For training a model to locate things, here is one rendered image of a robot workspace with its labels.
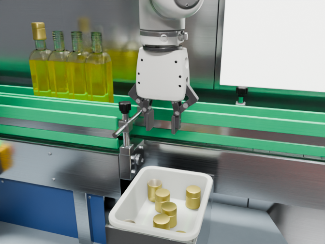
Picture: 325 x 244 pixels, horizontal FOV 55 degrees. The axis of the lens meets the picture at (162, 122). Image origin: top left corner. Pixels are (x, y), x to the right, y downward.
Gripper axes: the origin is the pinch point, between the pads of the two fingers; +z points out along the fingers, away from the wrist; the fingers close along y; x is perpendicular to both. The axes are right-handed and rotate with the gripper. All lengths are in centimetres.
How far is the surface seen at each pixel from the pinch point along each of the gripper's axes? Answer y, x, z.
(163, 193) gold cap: -0.4, 0.6, 17.0
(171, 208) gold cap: -3.7, 5.2, 17.0
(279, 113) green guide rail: -23.5, -21.8, 2.8
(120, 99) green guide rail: 19.5, -20.4, 2.8
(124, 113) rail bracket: 9.3, -1.6, -0.3
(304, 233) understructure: -37, -34, 46
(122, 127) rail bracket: 9.2, 0.0, 2.4
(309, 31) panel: -28.4, -31.1, -16.2
